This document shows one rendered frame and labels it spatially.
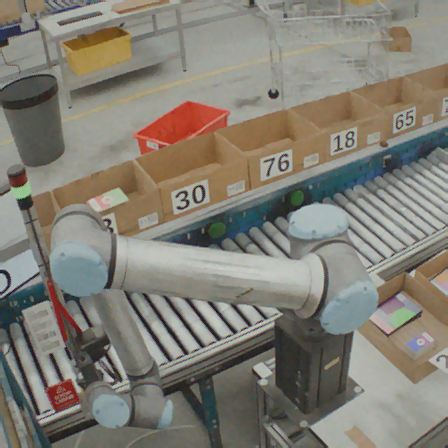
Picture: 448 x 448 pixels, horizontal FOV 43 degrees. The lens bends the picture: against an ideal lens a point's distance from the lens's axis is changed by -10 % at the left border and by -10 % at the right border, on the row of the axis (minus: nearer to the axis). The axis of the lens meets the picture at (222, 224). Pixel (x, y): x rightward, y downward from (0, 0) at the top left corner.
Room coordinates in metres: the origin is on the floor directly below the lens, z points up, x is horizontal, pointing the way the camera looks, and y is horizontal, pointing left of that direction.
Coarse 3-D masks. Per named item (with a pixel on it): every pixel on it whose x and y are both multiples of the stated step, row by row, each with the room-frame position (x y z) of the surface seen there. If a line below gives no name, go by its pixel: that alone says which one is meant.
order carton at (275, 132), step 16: (272, 112) 2.58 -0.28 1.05; (288, 112) 2.60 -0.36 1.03; (224, 128) 2.47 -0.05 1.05; (240, 128) 2.50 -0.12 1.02; (256, 128) 2.54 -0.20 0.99; (272, 128) 2.58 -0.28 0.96; (288, 128) 2.61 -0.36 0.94; (304, 128) 2.49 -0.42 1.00; (240, 144) 2.50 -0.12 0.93; (256, 144) 2.54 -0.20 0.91; (272, 144) 2.55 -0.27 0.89; (288, 144) 2.27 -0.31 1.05; (304, 144) 2.31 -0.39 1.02; (320, 144) 2.35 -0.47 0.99; (256, 160) 2.20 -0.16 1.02; (320, 160) 2.35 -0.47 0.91; (256, 176) 2.20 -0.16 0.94; (288, 176) 2.27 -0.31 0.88
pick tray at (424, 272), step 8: (440, 256) 1.68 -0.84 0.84; (424, 264) 1.64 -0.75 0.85; (432, 264) 1.66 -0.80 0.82; (440, 264) 1.69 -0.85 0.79; (416, 272) 1.61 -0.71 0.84; (424, 272) 1.64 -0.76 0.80; (432, 272) 1.67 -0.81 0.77; (424, 280) 1.56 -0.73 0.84; (432, 288) 1.52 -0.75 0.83; (440, 296) 1.48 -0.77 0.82
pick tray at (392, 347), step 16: (384, 288) 1.57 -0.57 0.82; (400, 288) 1.61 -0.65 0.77; (416, 288) 1.55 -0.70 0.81; (416, 304) 1.52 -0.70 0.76; (432, 304) 1.46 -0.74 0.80; (368, 320) 1.39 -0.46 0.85; (416, 320) 1.44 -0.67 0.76; (432, 320) 1.42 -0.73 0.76; (368, 336) 1.38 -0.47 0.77; (384, 336) 1.31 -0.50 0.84; (400, 336) 1.37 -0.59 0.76; (416, 336) 1.36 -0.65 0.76; (432, 336) 1.35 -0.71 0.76; (384, 352) 1.30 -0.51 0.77; (400, 352) 1.23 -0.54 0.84; (432, 352) 1.27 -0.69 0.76; (400, 368) 1.22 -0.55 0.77; (416, 368) 1.16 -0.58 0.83; (432, 368) 1.19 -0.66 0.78
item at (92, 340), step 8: (88, 328) 1.25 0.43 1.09; (96, 328) 1.25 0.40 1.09; (80, 336) 1.23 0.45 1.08; (88, 336) 1.22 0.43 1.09; (96, 336) 1.22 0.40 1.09; (104, 336) 1.22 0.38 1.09; (80, 344) 1.20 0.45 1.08; (88, 344) 1.20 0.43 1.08; (96, 344) 1.20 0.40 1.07; (104, 344) 1.21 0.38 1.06; (88, 352) 1.19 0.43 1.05; (96, 352) 1.21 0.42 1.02; (96, 360) 1.21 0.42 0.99
